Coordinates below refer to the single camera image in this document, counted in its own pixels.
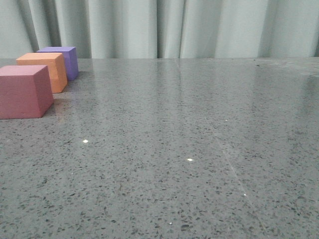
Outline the pale green curtain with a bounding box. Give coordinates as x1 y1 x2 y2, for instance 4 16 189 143
0 0 319 58

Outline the purple foam cube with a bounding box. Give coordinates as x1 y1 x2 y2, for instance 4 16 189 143
37 46 79 81

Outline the orange foam cube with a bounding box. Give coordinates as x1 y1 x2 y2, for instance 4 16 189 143
16 52 68 93

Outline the pink foam cube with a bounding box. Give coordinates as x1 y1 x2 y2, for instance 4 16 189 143
0 65 53 119

